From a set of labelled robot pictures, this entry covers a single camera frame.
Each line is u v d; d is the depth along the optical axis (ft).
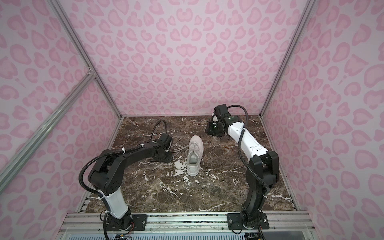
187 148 3.28
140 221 2.41
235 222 2.41
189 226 2.38
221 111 2.27
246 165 1.45
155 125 3.84
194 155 2.89
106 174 1.59
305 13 2.33
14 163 1.72
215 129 2.47
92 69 2.97
